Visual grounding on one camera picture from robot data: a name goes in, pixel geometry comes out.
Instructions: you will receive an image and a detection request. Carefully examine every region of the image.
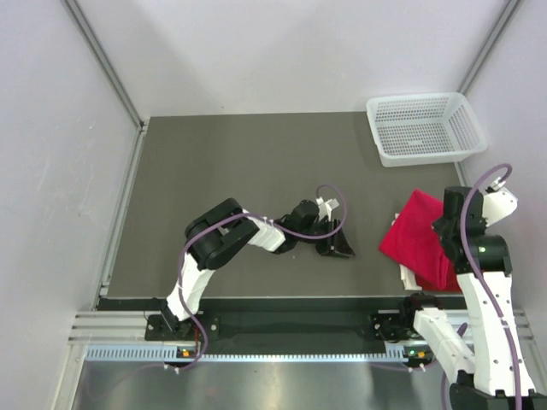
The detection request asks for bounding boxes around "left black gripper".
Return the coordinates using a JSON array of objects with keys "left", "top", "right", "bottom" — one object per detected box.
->
[{"left": 296, "top": 217, "right": 354, "bottom": 257}]

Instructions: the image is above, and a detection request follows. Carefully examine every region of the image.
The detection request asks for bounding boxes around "bright pink-red t shirt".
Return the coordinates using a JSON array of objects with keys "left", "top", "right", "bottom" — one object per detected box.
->
[{"left": 379, "top": 190, "right": 461, "bottom": 293}]

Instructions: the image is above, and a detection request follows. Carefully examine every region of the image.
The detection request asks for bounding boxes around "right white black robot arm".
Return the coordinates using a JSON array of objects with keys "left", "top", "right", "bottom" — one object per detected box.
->
[{"left": 398, "top": 186, "right": 546, "bottom": 409}]

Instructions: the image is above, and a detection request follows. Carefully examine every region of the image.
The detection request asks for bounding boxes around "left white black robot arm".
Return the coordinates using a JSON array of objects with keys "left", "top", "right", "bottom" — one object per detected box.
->
[{"left": 161, "top": 196, "right": 355, "bottom": 339}]

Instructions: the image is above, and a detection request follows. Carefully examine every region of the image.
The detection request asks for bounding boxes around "folded white t shirt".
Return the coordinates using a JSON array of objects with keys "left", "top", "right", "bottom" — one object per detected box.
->
[{"left": 391, "top": 213, "right": 422, "bottom": 291}]

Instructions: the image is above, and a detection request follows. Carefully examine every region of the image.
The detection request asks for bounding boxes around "white plastic basket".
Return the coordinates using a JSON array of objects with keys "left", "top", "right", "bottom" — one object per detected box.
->
[{"left": 366, "top": 92, "right": 488, "bottom": 167}]

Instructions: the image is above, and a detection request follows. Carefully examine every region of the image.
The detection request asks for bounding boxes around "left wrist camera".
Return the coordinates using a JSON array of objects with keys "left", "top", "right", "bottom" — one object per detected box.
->
[{"left": 315, "top": 196, "right": 339, "bottom": 221}]

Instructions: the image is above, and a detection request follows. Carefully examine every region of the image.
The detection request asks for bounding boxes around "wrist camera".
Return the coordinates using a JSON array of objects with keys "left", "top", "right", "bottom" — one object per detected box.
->
[
  {"left": 483, "top": 177, "right": 518, "bottom": 227},
  {"left": 315, "top": 196, "right": 339, "bottom": 221}
]

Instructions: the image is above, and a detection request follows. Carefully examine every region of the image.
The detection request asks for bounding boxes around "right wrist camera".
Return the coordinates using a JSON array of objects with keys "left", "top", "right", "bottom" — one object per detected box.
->
[{"left": 483, "top": 177, "right": 518, "bottom": 227}]

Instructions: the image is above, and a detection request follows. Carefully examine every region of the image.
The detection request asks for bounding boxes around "right aluminium corner post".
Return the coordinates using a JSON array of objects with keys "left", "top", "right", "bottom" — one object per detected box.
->
[{"left": 457, "top": 0, "right": 524, "bottom": 95}]

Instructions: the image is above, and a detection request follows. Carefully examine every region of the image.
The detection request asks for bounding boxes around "aluminium corner post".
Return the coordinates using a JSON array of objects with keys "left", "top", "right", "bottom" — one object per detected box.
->
[
  {"left": 457, "top": 0, "right": 524, "bottom": 95},
  {"left": 61, "top": 0, "right": 144, "bottom": 131}
]

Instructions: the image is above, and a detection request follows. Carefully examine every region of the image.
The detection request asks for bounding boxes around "grey slotted cable duct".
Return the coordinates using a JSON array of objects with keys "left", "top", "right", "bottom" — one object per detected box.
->
[{"left": 85, "top": 343, "right": 437, "bottom": 363}]

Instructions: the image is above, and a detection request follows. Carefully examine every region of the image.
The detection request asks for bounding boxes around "aluminium front rail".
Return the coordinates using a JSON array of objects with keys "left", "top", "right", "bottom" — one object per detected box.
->
[{"left": 68, "top": 309, "right": 535, "bottom": 347}]

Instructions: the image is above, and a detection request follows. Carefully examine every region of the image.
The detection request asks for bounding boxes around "left aluminium corner post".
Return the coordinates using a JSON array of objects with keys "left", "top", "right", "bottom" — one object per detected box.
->
[{"left": 61, "top": 0, "right": 144, "bottom": 131}]

